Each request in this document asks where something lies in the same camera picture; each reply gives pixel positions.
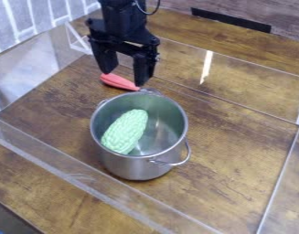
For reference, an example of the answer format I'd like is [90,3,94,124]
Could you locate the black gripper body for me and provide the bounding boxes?
[84,0,161,59]

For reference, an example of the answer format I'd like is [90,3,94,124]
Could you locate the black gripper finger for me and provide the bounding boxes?
[133,53,158,86]
[90,41,118,74]

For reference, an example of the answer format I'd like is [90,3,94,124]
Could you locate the green bumpy gourd toy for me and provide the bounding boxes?
[101,109,148,154]

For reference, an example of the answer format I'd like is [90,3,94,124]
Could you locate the silver steel pot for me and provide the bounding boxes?
[90,89,192,181]

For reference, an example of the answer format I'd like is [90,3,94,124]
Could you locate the red toy carrot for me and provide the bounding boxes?
[100,73,140,91]

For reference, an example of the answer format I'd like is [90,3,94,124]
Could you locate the black cable loop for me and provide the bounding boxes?
[132,0,161,16]

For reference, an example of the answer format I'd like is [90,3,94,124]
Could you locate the black strip on wall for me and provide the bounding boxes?
[190,7,271,33]

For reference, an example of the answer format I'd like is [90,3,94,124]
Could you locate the clear acrylic enclosure wall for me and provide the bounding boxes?
[0,22,299,234]

